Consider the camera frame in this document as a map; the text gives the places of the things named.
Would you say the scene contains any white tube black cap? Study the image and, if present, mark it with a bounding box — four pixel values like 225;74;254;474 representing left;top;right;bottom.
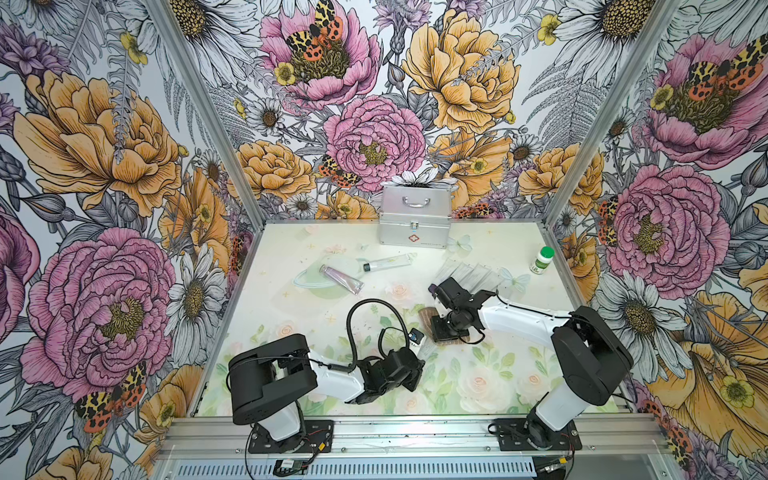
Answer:
451;262;475;289

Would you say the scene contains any silver aluminium first aid case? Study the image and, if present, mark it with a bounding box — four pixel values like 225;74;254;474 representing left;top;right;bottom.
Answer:
378;186;452;249

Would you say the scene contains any white slotted cable duct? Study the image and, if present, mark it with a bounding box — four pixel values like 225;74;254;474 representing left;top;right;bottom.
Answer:
166;456;537;479

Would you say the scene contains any left aluminium corner post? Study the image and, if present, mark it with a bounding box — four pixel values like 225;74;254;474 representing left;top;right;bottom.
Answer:
147;1;266;233

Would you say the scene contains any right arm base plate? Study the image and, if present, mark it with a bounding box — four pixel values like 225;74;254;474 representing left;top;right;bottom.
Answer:
488;417;582;452

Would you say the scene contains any aluminium front rail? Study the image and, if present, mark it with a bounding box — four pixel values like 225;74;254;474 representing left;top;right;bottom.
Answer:
158;413;669;460

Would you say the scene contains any brown striped towel cloth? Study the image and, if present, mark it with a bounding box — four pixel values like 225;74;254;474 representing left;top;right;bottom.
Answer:
418;307;461;345

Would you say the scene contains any purple metallic tube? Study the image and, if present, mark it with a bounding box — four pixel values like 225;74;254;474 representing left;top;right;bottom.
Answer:
320;265;364;295

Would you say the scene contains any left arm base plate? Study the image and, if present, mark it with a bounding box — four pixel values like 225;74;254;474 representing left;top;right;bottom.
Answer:
246;420;335;454

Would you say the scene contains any right aluminium corner post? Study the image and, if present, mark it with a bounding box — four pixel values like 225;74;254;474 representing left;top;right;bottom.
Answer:
542;1;681;229

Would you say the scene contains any aluminium corner post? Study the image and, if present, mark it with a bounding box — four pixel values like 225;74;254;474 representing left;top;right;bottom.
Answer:
542;1;681;229
147;1;266;233

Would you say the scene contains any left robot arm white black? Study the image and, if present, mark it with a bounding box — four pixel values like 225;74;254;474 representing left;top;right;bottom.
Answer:
226;329;426;441

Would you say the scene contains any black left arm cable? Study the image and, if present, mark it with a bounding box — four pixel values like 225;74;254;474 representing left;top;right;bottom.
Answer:
326;298;412;372

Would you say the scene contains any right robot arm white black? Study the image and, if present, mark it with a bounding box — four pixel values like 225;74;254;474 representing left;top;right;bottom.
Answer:
426;277;634;451

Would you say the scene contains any white bottle green cap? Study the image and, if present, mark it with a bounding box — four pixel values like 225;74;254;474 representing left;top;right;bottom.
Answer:
530;246;555;275

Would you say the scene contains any white tube teal cap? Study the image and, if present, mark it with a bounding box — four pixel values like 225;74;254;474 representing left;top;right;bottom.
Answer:
363;254;415;272

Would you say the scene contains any white tube purple cap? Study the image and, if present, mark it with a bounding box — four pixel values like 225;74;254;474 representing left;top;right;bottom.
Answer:
434;259;462;285
465;264;491;293

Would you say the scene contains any white tube dark blue cap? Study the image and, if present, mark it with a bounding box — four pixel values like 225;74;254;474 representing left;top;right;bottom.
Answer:
478;272;505;293

